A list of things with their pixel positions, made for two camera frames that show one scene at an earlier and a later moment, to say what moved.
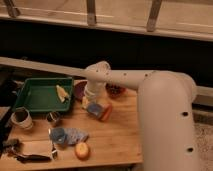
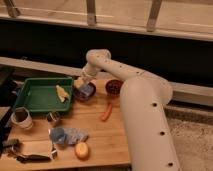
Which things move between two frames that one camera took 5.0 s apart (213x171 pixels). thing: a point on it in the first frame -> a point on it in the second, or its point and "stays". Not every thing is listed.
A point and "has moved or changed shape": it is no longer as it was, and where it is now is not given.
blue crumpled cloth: [66, 136] stays
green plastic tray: [41, 95] stays
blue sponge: [94, 108] has moved or changed shape
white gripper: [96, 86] -> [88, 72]
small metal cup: [52, 116] stays
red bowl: [114, 90] stays
